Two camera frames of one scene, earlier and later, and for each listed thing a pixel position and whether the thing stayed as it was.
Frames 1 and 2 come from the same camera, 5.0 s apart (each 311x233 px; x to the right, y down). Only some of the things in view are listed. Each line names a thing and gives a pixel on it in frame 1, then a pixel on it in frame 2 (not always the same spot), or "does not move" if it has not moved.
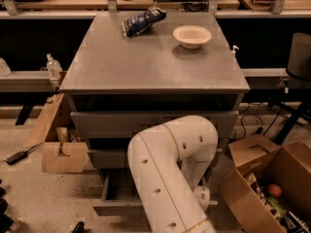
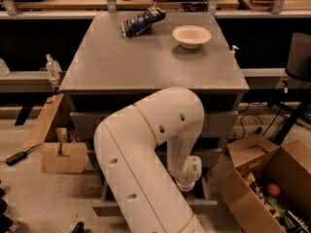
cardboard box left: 63,148 does not move
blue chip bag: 135,24 does not move
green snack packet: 278,207 does not move
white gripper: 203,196 -> 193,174
